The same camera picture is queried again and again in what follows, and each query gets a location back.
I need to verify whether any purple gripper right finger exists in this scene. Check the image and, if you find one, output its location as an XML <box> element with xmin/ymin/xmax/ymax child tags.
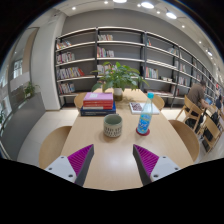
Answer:
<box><xmin>133</xmin><ymin>144</ymin><xmax>180</xmax><ymax>185</ymax></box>

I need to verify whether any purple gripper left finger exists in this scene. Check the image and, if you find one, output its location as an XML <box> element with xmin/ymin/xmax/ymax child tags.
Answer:
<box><xmin>46</xmin><ymin>144</ymin><xmax>94</xmax><ymax>186</ymax></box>

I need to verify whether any clear blue water bottle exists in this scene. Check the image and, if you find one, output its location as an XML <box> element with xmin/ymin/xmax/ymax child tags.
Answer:
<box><xmin>137</xmin><ymin>93</ymin><xmax>154</xmax><ymax>133</ymax></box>

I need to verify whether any wooden chair near left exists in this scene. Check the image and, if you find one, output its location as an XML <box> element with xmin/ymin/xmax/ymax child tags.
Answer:
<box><xmin>39</xmin><ymin>126</ymin><xmax>71</xmax><ymax>169</ymax></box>

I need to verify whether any red round coaster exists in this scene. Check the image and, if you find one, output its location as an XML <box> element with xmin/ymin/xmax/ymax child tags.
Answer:
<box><xmin>136</xmin><ymin>127</ymin><xmax>150</xmax><ymax>136</ymax></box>

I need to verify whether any wooden chair near right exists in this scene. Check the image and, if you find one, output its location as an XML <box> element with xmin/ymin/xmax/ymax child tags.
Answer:
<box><xmin>170</xmin><ymin>120</ymin><xmax>200</xmax><ymax>161</ymax></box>

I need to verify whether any dark blue bottom book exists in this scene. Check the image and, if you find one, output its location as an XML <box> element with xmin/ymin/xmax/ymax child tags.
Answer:
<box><xmin>80</xmin><ymin>102</ymin><xmax>116</xmax><ymax>116</ymax></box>

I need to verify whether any green ceramic cup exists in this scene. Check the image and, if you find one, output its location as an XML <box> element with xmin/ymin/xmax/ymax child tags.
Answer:
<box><xmin>103</xmin><ymin>114</ymin><xmax>122</xmax><ymax>138</ymax></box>

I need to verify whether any open magazine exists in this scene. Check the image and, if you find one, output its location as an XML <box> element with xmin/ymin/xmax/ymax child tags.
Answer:
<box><xmin>129</xmin><ymin>102</ymin><xmax>160</xmax><ymax>115</ymax></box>

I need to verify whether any wooden chair far right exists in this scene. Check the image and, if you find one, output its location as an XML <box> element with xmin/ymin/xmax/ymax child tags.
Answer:
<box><xmin>152</xmin><ymin>95</ymin><xmax>165</xmax><ymax>110</ymax></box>

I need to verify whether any wooden chair far left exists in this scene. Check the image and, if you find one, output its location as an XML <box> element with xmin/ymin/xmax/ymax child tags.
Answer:
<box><xmin>74</xmin><ymin>92</ymin><xmax>86</xmax><ymax>110</ymax></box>

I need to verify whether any wooden slat chair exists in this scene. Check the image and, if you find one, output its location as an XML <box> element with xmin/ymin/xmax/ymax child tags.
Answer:
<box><xmin>178</xmin><ymin>96</ymin><xmax>203</xmax><ymax>130</ymax></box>
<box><xmin>199</xmin><ymin>116</ymin><xmax>221</xmax><ymax>152</ymax></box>

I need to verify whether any red middle book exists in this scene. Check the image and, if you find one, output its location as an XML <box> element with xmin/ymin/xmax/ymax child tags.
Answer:
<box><xmin>83</xmin><ymin>101</ymin><xmax>113</xmax><ymax>109</ymax></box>

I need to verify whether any pink top book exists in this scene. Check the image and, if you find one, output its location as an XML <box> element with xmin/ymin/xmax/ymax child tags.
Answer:
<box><xmin>84</xmin><ymin>92</ymin><xmax>113</xmax><ymax>101</ymax></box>

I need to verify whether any seated person brown shirt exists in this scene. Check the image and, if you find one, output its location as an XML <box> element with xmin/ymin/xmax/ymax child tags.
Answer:
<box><xmin>187</xmin><ymin>80</ymin><xmax>209</xmax><ymax>108</ymax></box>

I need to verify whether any small plant on ledge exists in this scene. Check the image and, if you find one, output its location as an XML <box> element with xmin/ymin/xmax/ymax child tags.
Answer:
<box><xmin>23</xmin><ymin>82</ymin><xmax>39</xmax><ymax>99</ymax></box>

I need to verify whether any potted green plant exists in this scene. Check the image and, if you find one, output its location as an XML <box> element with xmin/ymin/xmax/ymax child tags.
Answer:
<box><xmin>91</xmin><ymin>62</ymin><xmax>148</xmax><ymax>101</ymax></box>

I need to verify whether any large grey bookshelf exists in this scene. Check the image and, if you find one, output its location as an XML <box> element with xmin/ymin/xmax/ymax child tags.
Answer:
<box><xmin>55</xmin><ymin>26</ymin><xmax>218</xmax><ymax>106</ymax></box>

